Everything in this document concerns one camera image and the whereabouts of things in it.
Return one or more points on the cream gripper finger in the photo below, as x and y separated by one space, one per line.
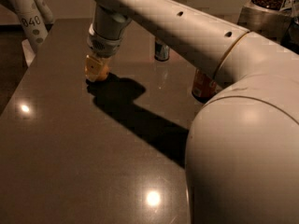
92 64

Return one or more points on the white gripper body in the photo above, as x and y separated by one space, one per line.
102 46

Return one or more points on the orange fruit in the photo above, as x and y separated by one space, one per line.
101 73

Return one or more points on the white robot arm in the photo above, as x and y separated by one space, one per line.
242 152

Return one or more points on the silver slim drink can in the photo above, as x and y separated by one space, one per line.
161 51

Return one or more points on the orange soda can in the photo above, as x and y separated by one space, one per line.
203 87

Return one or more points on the coffee bean dispenser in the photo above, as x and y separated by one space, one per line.
270 18

